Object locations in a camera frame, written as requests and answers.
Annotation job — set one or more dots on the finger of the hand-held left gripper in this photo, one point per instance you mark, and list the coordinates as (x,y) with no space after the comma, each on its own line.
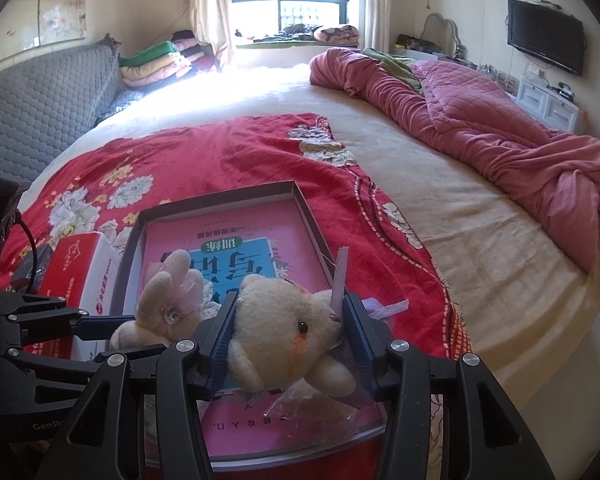
(55,366)
(100,326)

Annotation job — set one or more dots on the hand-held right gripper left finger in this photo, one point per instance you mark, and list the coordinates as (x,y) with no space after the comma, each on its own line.
(222,332)

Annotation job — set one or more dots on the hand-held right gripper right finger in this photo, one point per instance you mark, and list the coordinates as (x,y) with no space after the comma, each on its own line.
(356,332)

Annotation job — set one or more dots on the beige plush bunny toy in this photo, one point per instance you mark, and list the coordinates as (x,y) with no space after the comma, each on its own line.
(275,330)

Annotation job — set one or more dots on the purple plastic packet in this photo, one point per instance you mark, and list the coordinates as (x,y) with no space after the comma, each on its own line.
(385,309)

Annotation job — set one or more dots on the white floral scrunchie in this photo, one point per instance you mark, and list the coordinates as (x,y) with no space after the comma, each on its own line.
(211,295)

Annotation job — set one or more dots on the red tissue box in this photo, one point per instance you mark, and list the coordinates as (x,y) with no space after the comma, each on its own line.
(80,270)

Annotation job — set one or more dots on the clear plastic wrapped packet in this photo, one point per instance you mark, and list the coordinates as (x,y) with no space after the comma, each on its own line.
(320,410)

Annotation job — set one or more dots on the small dark box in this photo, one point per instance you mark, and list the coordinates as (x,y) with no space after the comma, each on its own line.
(42,260)

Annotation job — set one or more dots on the pink book with blue label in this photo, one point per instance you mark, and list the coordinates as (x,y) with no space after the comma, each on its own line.
(280,220)

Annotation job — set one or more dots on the bed with beige sheet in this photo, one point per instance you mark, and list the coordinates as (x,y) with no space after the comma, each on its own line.
(480,260)

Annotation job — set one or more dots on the red floral blanket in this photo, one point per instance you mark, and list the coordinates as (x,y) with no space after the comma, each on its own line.
(205,150)

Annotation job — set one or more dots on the dark floral pillow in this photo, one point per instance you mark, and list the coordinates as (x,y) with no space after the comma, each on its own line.
(117,107)

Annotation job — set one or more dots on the grey quilted headboard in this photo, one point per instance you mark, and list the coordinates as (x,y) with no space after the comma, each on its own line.
(40,105)

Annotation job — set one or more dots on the pink quilt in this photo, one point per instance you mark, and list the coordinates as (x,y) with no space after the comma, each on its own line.
(480,125)

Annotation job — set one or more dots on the stack of folded blankets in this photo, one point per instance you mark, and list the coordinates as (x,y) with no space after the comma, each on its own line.
(155,62)

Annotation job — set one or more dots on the green blanket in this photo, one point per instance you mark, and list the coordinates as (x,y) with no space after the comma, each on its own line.
(395,65)

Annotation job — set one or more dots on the cluttered dressing table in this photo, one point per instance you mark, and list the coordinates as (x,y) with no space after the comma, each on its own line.
(430,47)

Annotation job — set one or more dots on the white drawer cabinet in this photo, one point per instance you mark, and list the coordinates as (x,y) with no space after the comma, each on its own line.
(547,105)

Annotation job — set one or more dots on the folded floral blanket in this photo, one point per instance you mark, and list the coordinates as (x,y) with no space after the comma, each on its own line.
(335,34)

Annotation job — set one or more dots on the dark clothes on windowsill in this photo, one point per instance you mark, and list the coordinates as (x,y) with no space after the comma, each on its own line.
(285,34)

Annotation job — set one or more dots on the white framed mirror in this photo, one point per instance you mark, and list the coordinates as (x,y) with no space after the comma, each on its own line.
(442,32)

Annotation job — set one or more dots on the cream curtain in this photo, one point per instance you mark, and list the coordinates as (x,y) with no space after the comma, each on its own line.
(210,5)
(375,0)

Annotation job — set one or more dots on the black television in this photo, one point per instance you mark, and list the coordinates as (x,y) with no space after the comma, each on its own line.
(545,35)

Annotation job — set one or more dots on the white wall socket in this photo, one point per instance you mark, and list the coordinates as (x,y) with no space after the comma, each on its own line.
(536,71)

